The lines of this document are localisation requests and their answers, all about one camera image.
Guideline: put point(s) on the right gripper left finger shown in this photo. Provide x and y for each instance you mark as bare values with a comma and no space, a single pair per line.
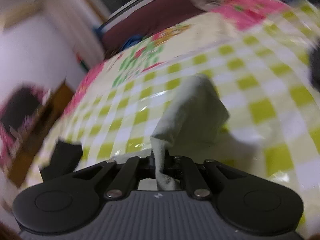
128,177

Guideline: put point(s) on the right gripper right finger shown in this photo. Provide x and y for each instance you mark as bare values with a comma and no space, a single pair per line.
190,178

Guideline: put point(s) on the grey-green pants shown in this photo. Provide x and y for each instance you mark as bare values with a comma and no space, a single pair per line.
191,126

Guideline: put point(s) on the black folded garment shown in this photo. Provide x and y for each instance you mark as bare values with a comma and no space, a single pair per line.
314,60
64,160

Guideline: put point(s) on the wooden side desk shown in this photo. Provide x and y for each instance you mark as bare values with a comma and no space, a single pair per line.
32,141

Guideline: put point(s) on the black monitor on desk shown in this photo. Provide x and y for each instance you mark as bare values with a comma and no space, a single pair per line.
21,104

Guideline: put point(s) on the checkered floral bed sheet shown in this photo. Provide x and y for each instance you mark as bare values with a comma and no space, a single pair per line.
262,78

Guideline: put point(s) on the maroon sofa bench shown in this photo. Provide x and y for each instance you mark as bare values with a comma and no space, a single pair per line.
147,21

